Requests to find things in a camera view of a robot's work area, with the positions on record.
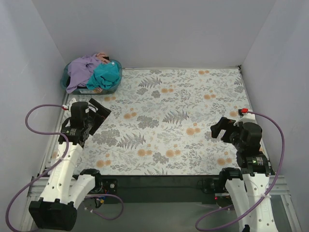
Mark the teal t shirt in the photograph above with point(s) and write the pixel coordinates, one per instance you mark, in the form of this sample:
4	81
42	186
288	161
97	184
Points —
105	76

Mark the teal plastic laundry basket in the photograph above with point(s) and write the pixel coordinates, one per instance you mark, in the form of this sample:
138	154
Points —
65	80

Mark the lilac t shirt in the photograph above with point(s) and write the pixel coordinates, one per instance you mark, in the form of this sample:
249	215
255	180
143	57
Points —
80	70

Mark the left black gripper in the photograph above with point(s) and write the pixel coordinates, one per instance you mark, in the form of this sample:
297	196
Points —
95	120

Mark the floral table mat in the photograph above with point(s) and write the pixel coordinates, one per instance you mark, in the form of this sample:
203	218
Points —
160	123

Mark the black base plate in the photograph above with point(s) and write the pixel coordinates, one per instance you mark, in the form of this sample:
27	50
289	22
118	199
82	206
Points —
161	188

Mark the pink t shirt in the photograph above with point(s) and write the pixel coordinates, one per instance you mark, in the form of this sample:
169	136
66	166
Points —
103	58

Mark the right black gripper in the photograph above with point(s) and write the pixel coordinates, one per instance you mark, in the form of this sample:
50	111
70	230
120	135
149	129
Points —
226	130

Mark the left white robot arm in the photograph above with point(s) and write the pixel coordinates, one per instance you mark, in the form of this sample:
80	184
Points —
56	208

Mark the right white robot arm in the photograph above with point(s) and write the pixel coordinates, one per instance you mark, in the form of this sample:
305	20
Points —
248	184

